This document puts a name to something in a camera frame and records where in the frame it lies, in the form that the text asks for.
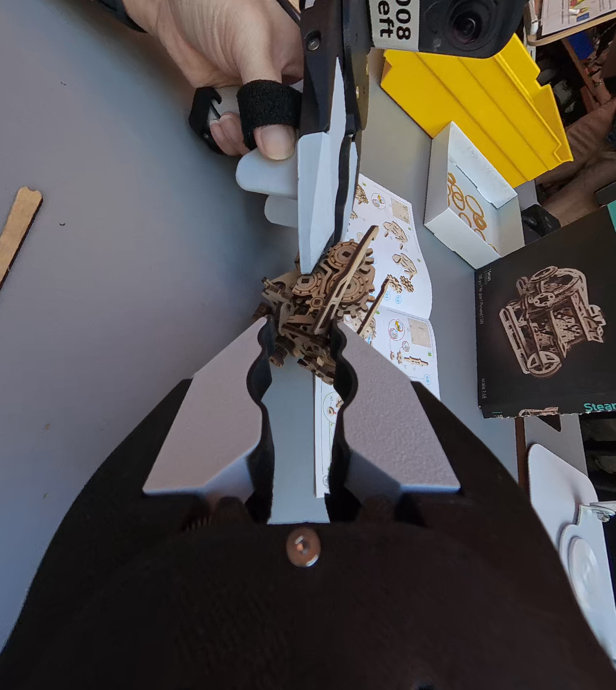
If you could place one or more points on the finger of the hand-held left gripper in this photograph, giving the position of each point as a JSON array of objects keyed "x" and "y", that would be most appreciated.
[
  {"x": 356, "y": 172},
  {"x": 318, "y": 205}
]

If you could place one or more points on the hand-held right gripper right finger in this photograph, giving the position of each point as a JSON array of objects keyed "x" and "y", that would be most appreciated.
[{"x": 399, "y": 431}]

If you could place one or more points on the person's left hand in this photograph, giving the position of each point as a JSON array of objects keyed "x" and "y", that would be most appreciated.
[{"x": 221, "y": 37}]

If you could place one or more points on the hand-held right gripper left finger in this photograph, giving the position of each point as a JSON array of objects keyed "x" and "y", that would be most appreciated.
[{"x": 205, "y": 431}]

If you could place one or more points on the white printed paper sheet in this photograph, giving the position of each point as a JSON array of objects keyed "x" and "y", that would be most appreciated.
[{"x": 577, "y": 13}]

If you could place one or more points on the white document stand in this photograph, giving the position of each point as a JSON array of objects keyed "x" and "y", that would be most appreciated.
[{"x": 561, "y": 496}]

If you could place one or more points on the white cardboard box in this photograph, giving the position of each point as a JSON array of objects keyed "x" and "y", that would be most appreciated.
[{"x": 442, "y": 178}]

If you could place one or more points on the wooden gear model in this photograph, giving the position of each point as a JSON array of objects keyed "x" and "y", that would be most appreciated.
[{"x": 313, "y": 302}]

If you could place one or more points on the thin wooden stick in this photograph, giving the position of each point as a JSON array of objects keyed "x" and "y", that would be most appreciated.
[{"x": 0, "y": 259}]

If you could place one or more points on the pile of tan rubber bands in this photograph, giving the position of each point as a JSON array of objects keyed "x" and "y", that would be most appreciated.
[{"x": 467, "y": 207}]

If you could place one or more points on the black model kit box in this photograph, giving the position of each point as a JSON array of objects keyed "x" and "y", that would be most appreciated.
[{"x": 556, "y": 377}]

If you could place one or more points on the yellow box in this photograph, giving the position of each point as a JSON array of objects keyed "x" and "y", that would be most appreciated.
[{"x": 475, "y": 91}]

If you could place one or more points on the assembly instruction booklet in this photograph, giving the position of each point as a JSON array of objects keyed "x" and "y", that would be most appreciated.
[{"x": 410, "y": 259}]

